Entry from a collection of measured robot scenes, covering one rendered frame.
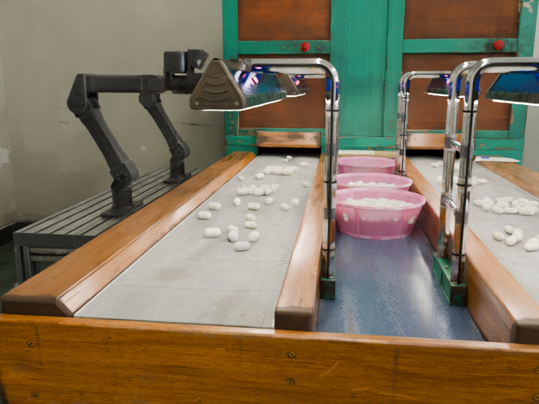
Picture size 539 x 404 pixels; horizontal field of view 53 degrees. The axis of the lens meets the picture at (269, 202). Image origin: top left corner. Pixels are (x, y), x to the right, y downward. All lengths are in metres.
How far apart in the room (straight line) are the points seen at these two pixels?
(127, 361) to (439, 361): 0.44
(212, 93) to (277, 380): 0.41
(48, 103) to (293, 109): 1.99
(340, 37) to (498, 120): 0.80
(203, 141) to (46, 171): 1.15
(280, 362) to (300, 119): 1.86
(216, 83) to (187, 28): 2.83
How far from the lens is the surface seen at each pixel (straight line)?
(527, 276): 1.07
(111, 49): 3.77
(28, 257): 1.67
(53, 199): 4.07
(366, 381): 0.78
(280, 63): 0.98
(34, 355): 0.90
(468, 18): 2.59
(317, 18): 2.54
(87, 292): 0.92
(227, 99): 0.77
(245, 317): 0.81
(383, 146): 2.53
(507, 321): 0.84
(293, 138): 2.48
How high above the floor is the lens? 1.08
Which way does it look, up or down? 12 degrees down
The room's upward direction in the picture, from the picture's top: straight up
